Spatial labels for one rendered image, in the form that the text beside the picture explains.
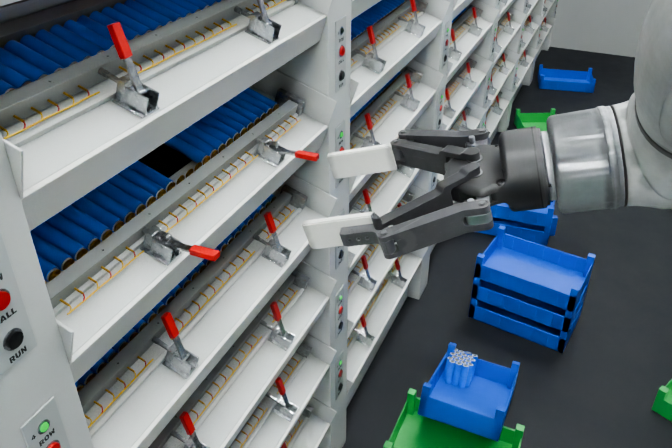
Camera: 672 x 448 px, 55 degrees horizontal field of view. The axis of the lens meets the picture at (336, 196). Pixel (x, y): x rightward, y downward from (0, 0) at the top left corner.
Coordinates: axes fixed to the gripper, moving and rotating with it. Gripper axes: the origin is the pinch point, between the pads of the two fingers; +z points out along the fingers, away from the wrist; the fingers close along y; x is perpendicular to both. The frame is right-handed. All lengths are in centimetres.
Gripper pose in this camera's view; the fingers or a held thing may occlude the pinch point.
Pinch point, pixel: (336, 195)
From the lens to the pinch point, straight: 64.3
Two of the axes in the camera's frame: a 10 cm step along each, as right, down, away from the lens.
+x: -2.8, -8.1, -5.1
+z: -9.4, 1.3, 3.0
